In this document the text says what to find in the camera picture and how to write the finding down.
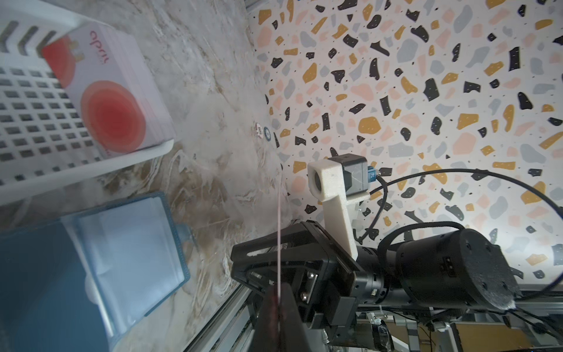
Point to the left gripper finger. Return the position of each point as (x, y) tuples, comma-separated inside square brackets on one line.
[(279, 326)]

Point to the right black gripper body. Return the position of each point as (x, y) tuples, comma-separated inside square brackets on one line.
[(326, 282)]

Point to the red-circle credit card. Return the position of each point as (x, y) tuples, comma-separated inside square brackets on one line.
[(279, 242)]

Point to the white plastic basket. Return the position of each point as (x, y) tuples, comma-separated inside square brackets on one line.
[(44, 143)]

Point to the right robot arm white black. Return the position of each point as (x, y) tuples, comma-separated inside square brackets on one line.
[(438, 277)]

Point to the stack of red-circle cards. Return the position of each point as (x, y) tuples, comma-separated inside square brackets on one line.
[(104, 74)]

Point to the small white round sticker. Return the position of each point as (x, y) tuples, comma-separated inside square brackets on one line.
[(259, 131)]

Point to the small dark ring sticker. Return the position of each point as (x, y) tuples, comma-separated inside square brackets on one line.
[(267, 133)]

